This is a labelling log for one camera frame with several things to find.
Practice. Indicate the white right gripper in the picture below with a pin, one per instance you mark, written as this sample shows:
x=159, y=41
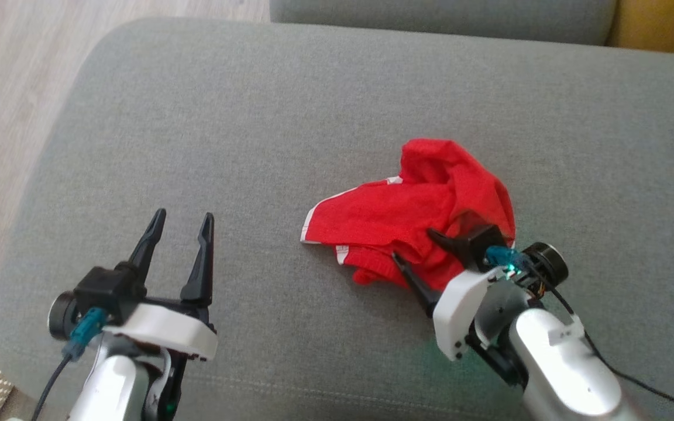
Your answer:
x=457, y=310

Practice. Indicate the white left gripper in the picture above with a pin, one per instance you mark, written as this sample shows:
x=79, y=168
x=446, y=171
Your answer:
x=161, y=330

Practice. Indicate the red Bulls 23 shorts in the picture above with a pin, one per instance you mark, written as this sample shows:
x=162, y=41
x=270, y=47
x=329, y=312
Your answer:
x=419, y=204

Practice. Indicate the yellow and grey sofa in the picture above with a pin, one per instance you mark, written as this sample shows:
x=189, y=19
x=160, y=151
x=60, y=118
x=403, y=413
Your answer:
x=255, y=117

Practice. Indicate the grey sofa seat cushion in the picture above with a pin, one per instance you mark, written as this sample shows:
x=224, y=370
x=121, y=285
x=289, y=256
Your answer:
x=430, y=17

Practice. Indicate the yellow sofa backrest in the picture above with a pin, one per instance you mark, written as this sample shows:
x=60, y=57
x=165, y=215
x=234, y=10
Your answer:
x=664, y=23

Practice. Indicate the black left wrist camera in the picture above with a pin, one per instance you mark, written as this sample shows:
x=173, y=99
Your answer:
x=106, y=289

